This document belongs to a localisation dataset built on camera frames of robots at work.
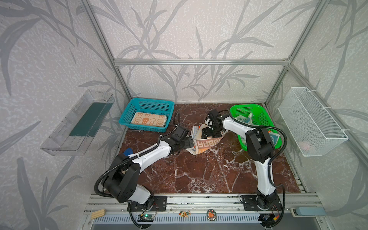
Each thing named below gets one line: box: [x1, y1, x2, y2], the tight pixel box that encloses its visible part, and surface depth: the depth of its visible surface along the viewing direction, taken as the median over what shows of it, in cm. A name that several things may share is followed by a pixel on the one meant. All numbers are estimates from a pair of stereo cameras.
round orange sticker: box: [206, 208, 218, 222], surface depth 72 cm
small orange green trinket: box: [178, 209, 191, 218], surface depth 72 cm
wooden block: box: [91, 208, 106, 220], surface depth 72 cm
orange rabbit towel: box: [130, 112, 168, 127], surface depth 110 cm
